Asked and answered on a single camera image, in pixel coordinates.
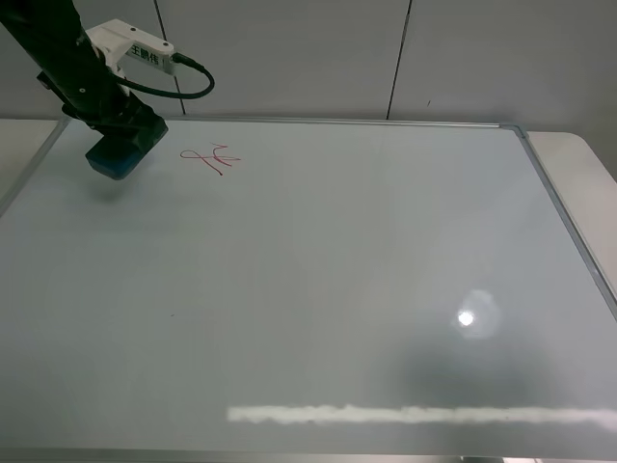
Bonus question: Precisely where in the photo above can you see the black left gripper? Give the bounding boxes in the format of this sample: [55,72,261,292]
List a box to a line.
[36,41,168,155]

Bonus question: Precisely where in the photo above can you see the teal whiteboard eraser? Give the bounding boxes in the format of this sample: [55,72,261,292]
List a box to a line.
[86,136,146,180]

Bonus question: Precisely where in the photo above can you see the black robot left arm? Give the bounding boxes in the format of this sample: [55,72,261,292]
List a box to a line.
[1,0,167,154]

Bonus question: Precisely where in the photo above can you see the white aluminium-framed whiteboard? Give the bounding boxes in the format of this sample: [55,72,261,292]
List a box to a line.
[1,120,616,462]

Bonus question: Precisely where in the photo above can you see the red marker scribble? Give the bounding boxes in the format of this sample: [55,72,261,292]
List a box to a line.
[179,143,240,177]

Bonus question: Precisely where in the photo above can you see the black camera cable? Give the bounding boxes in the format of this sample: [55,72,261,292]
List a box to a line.
[115,53,215,99]

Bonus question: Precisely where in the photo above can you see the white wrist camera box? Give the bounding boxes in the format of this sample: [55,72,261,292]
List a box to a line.
[86,19,175,77]

